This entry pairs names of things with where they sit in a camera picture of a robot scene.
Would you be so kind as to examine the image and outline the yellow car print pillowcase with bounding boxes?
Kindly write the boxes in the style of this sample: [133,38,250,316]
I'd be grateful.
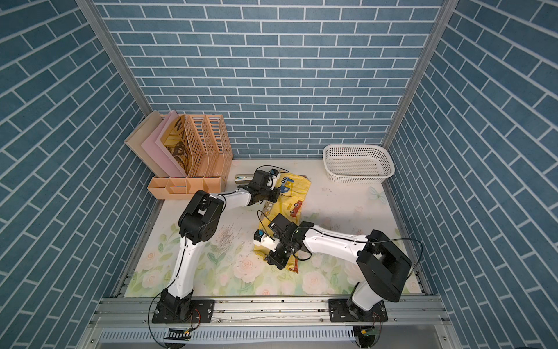
[254,173,311,273]

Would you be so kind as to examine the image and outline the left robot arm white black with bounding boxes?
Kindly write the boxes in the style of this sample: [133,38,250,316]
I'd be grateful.
[152,168,281,324]

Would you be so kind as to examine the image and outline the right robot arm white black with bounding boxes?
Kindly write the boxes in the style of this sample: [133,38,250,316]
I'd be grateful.
[254,214,412,322]

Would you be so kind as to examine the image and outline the grey white stapler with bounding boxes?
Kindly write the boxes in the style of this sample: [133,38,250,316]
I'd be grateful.
[235,174,253,186]

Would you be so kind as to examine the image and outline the peach desk file organizer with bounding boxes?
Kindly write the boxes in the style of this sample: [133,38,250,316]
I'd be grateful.
[148,114,233,200]

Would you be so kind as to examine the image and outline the white plastic mesh basket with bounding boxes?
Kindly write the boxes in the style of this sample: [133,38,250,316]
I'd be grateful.
[323,144,395,184]

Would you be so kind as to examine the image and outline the yellow brown patterned book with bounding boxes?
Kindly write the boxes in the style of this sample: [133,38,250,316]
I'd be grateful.
[159,111,192,177]

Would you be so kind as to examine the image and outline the pink folder board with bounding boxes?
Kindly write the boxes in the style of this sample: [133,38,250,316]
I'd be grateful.
[141,111,186,177]

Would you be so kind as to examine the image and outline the right green circuit board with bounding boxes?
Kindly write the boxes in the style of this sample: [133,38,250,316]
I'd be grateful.
[360,327,379,337]

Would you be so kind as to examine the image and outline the beige folder board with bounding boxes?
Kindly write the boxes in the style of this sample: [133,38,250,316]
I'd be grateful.
[124,111,170,178]

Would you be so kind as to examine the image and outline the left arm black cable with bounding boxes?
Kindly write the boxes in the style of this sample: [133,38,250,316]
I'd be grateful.
[147,164,289,337]

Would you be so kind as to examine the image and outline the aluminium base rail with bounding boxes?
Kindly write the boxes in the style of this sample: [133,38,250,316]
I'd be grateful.
[89,295,450,329]

